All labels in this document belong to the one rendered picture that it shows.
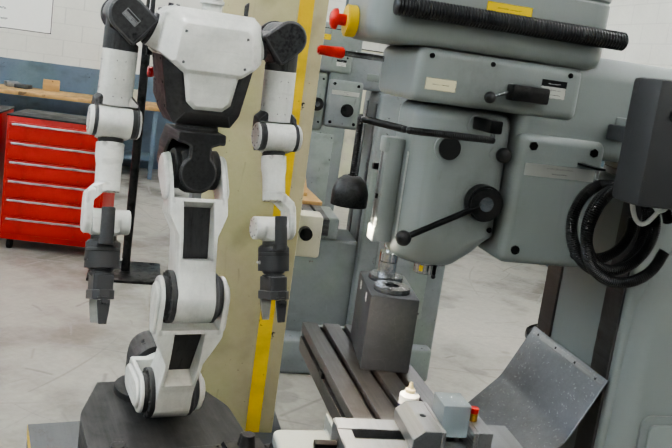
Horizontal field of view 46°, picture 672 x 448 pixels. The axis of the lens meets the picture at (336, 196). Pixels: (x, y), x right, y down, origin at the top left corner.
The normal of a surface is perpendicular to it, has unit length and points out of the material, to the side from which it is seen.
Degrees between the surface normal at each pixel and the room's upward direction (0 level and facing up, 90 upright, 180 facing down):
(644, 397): 89
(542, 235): 90
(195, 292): 66
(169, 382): 30
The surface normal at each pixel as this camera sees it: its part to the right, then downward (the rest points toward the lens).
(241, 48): 0.41, 0.21
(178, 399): 0.36, 0.47
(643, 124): -0.97, -0.09
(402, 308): 0.09, 0.18
